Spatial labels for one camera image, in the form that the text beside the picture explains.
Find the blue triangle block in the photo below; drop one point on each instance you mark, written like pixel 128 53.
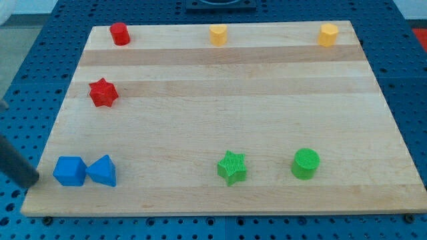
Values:
pixel 103 171

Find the green star block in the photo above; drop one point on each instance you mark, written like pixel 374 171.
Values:
pixel 232 168

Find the red star block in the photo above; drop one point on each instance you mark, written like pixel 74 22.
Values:
pixel 103 93

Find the wooden board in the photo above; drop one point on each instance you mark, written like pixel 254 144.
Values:
pixel 269 91

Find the yellow heart block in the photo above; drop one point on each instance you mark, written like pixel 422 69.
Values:
pixel 218 34

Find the green cylinder block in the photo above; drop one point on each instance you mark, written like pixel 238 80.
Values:
pixel 306 161

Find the red cylinder block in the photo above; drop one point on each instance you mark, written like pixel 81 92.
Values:
pixel 119 33

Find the yellow hexagon block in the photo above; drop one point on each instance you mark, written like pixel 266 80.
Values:
pixel 328 34

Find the blue cube block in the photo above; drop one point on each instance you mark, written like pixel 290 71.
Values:
pixel 70 171

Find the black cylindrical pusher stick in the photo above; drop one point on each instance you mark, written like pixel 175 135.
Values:
pixel 16 167

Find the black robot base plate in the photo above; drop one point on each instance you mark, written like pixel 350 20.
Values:
pixel 196 5

